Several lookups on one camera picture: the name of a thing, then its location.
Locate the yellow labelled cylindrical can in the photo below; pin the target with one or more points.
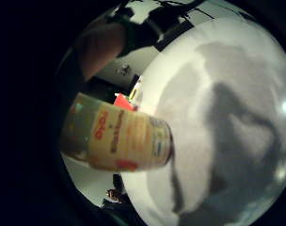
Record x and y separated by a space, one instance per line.
124 138

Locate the clear bottle with yellow label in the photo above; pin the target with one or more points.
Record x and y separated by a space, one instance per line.
136 91

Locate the red packet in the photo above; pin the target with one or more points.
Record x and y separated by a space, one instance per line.
123 102

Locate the dark brown object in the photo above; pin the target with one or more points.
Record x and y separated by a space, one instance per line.
114 194

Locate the small dark wall fixture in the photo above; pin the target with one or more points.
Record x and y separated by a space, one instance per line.
124 69

